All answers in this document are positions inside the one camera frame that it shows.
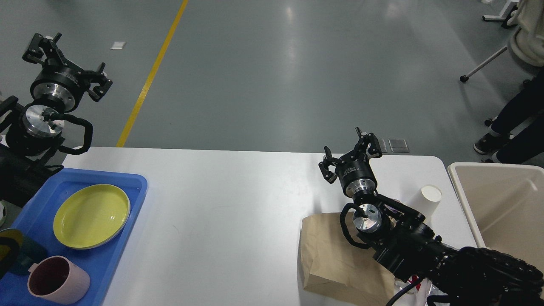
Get pink mug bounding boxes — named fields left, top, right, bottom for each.
left=27, top=255, right=90, bottom=305

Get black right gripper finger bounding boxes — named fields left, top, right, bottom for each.
left=351, top=127, right=383, bottom=162
left=319, top=147, right=343, bottom=184

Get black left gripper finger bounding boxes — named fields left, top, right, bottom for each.
left=83, top=62, right=113, bottom=102
left=22, top=33, right=62, bottom=68

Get person in dark clothes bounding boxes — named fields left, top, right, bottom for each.
left=473, top=0, right=544, bottom=164

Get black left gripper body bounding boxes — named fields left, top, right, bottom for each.
left=30, top=64, right=88, bottom=112

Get pale green plate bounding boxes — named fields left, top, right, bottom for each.
left=67, top=231, right=123, bottom=250

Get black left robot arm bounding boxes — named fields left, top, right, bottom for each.
left=0, top=33, right=113, bottom=208

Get yellow plate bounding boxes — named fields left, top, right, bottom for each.
left=53, top=184, right=131, bottom=250

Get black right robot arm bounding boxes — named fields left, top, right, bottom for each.
left=319, top=127, right=543, bottom=306

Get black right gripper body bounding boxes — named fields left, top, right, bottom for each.
left=335, top=159, right=377, bottom=198

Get metal floor socket plates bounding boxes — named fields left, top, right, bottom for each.
left=379, top=138, right=410, bottom=153

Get beige plastic bin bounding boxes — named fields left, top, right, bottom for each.
left=447, top=162, right=544, bottom=270

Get blue mug yellow inside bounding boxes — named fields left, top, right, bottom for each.
left=0, top=228, right=48, bottom=277

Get white paper cup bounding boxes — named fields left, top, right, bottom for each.
left=406, top=184, right=442, bottom=218

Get brown paper bag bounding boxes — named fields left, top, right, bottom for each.
left=299, top=212, right=394, bottom=306

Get blue plastic tray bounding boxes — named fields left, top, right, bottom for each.
left=12, top=168, right=148, bottom=306

